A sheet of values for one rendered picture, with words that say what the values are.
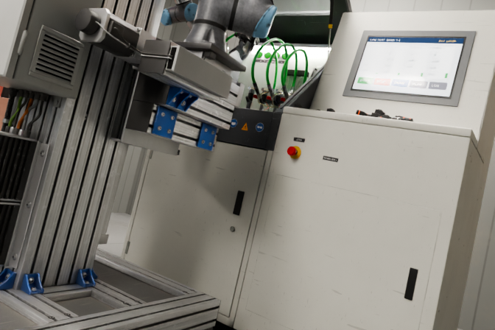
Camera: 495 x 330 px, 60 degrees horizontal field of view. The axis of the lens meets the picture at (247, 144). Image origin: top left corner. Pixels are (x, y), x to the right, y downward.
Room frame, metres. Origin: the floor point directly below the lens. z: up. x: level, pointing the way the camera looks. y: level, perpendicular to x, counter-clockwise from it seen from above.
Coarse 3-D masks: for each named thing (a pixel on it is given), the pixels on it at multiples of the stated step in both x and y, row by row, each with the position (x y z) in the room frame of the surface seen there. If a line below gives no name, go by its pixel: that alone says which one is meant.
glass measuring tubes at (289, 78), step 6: (288, 72) 2.34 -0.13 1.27; (294, 72) 2.32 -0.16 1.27; (300, 72) 2.30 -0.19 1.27; (288, 78) 2.36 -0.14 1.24; (300, 78) 2.32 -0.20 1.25; (306, 78) 2.30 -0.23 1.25; (288, 84) 2.34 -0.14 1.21; (300, 84) 2.30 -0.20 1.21; (288, 90) 2.33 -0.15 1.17; (294, 90) 2.31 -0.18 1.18
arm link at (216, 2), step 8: (200, 0) 1.42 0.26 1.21; (208, 0) 1.40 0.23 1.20; (216, 0) 1.39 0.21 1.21; (224, 0) 1.40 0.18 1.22; (232, 0) 1.40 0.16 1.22; (200, 8) 1.41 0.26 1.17; (208, 8) 1.39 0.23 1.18; (216, 8) 1.39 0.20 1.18; (224, 8) 1.40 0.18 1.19; (232, 8) 1.40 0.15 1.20; (200, 16) 1.40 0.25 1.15; (208, 16) 1.39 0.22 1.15; (216, 16) 1.40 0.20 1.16; (224, 16) 1.41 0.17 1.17; (232, 16) 1.41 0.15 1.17; (224, 24) 1.42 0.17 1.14; (232, 24) 1.43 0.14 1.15
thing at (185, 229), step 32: (160, 160) 2.08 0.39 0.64; (192, 160) 1.97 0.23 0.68; (224, 160) 1.88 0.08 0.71; (256, 160) 1.79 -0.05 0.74; (160, 192) 2.05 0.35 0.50; (192, 192) 1.95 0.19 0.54; (224, 192) 1.85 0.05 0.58; (256, 192) 1.77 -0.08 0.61; (160, 224) 2.03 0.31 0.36; (192, 224) 1.92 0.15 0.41; (224, 224) 1.83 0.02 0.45; (128, 256) 2.11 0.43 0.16; (160, 256) 2.00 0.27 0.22; (192, 256) 1.90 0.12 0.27; (224, 256) 1.81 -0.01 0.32; (224, 288) 1.79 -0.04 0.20
